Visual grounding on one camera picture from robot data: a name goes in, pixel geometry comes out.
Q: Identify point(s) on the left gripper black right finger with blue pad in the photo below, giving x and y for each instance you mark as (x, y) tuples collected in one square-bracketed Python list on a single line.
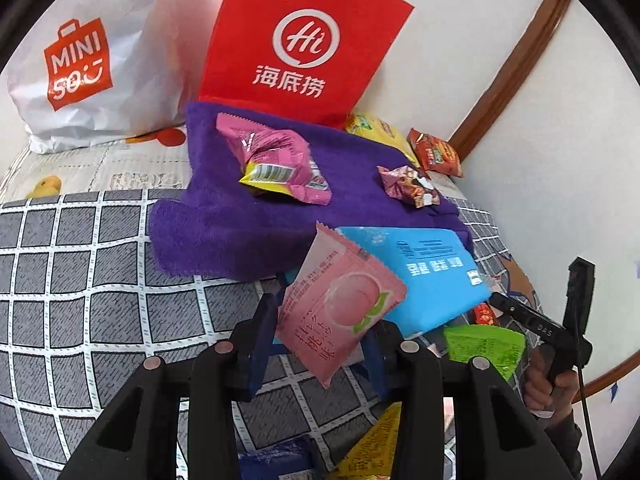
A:
[(403, 371)]

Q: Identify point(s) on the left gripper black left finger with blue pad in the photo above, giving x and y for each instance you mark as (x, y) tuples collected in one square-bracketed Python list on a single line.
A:
[(232, 370)]

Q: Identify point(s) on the pink peach snack packet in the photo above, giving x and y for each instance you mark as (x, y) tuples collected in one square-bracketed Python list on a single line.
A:
[(339, 293)]

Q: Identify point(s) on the right hand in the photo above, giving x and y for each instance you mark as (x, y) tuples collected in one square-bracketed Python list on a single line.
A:
[(554, 398)]

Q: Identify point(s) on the green snack packet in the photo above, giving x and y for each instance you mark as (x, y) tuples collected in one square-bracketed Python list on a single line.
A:
[(502, 347)]

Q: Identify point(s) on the small red snack packet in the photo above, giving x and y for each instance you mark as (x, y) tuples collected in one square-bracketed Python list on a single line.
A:
[(484, 315)]

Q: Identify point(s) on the yellow snack packet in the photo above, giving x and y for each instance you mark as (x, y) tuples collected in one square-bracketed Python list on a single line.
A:
[(373, 455)]

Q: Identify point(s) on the dark blue snack packet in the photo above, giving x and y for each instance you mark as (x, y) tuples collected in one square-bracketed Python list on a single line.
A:
[(295, 459)]

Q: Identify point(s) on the blue wet wipes pack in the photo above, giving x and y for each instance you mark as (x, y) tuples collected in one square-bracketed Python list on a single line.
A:
[(442, 278)]

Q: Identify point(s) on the purple towel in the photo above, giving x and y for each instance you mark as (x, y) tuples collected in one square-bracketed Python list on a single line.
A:
[(218, 228)]

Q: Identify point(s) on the grey checked sofa cover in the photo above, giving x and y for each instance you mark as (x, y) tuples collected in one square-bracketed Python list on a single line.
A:
[(83, 304)]

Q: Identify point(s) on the small pink candy packet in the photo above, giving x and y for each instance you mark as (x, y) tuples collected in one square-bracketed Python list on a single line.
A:
[(409, 186)]

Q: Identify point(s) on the orange red snack bag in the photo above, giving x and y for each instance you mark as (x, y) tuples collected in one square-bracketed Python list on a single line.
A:
[(435, 154)]

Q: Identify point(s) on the pink yellow chip bag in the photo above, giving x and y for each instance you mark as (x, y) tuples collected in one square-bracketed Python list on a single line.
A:
[(274, 160)]

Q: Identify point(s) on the white patterned cushion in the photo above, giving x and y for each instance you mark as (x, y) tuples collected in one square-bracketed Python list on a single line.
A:
[(156, 160)]

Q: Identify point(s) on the yellow chips bag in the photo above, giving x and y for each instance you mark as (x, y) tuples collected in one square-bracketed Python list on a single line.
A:
[(375, 129)]

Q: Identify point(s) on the white Miniso plastic bag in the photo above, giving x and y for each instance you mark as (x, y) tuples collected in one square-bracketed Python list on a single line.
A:
[(96, 71)]

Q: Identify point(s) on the red paper Haidilao bag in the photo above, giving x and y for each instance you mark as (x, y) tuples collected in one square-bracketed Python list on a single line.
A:
[(307, 60)]

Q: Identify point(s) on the brown wooden door frame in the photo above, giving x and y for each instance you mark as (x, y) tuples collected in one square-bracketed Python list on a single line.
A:
[(509, 79)]

